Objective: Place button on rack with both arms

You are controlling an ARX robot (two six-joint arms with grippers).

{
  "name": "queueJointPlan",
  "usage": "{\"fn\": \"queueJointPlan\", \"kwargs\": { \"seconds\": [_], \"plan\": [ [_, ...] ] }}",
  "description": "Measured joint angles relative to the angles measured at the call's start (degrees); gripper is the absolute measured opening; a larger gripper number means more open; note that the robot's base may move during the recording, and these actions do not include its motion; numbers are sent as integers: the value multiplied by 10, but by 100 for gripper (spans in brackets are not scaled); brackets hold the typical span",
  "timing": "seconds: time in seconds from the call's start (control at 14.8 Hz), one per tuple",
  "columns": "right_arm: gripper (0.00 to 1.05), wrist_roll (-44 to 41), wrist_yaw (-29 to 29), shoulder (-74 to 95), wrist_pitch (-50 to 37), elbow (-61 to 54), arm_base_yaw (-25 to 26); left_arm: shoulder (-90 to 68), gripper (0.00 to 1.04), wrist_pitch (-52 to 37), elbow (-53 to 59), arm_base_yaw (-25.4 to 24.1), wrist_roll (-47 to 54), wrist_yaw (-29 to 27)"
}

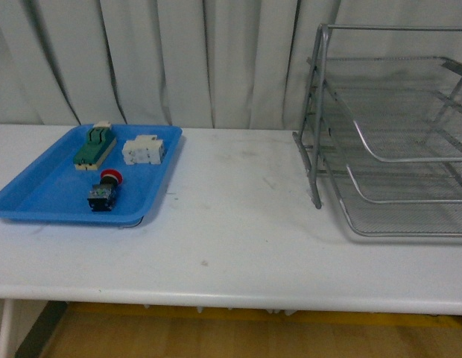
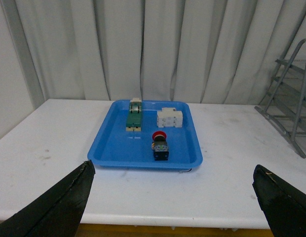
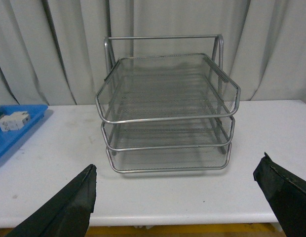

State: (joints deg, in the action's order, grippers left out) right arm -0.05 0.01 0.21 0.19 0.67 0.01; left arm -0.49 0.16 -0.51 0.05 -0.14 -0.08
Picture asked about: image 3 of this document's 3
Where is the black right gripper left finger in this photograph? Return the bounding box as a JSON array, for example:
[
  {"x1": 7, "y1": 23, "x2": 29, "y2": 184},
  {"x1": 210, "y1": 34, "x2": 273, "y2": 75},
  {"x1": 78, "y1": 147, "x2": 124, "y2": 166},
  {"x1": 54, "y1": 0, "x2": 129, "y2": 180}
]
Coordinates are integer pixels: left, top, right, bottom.
[{"x1": 7, "y1": 164, "x2": 97, "y2": 237}]

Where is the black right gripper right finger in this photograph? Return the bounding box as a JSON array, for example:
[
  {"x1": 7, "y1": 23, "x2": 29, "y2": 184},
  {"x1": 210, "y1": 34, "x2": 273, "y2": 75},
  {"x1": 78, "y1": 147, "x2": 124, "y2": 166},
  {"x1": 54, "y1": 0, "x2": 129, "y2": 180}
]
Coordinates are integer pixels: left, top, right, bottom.
[{"x1": 253, "y1": 153, "x2": 306, "y2": 237}]

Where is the silver mesh three-tier rack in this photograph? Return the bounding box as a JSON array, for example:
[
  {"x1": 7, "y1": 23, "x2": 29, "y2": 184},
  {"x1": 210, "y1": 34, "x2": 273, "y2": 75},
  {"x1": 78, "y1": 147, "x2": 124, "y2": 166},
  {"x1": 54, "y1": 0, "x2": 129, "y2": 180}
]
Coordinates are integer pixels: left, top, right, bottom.
[{"x1": 95, "y1": 34, "x2": 241, "y2": 174}]

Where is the blue plastic tray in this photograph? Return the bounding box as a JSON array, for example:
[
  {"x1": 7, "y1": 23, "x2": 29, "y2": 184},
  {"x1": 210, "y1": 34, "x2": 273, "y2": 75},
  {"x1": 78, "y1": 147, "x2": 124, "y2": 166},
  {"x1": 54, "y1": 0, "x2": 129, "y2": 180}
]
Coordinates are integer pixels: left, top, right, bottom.
[{"x1": 0, "y1": 105, "x2": 48, "y2": 158}]

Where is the white circuit breaker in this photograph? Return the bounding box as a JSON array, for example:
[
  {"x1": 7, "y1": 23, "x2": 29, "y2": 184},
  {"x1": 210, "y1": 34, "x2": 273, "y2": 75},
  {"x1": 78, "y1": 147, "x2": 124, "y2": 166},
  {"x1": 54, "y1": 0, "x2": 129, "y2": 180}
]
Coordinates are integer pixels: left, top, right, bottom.
[{"x1": 0, "y1": 111, "x2": 31, "y2": 132}]

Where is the grey curtain backdrop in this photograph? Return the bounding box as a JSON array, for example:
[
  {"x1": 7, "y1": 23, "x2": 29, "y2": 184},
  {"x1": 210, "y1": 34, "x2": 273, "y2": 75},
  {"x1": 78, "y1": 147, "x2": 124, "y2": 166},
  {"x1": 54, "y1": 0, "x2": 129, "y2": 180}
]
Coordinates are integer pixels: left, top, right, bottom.
[{"x1": 0, "y1": 0, "x2": 306, "y2": 105}]

